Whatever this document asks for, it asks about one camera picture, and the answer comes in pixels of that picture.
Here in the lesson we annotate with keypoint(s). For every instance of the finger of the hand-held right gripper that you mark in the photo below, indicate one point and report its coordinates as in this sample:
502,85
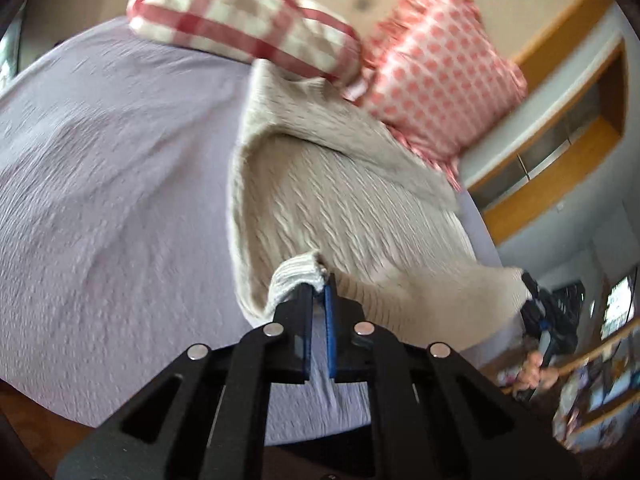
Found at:
529,292

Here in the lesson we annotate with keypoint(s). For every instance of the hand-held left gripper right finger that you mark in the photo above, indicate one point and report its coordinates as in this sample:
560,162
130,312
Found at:
330,340

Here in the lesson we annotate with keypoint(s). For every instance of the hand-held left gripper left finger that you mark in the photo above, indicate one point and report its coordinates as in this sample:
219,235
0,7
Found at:
306,340

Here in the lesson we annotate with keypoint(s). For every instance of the person's right hand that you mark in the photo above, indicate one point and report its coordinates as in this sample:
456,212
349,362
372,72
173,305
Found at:
534,375

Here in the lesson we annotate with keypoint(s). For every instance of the lilac bed sheet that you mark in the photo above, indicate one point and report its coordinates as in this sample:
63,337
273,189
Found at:
115,200

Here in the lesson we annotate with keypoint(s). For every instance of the pink dotted frilled pillow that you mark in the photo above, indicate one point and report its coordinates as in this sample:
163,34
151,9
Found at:
435,65

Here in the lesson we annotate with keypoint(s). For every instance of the red checked pillow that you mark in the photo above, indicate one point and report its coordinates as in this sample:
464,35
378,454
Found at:
245,15

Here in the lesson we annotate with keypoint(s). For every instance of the wooden rail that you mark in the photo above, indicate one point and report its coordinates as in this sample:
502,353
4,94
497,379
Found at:
595,345

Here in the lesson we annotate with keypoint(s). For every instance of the wooden wall cabinet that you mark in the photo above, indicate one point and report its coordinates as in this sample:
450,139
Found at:
560,125

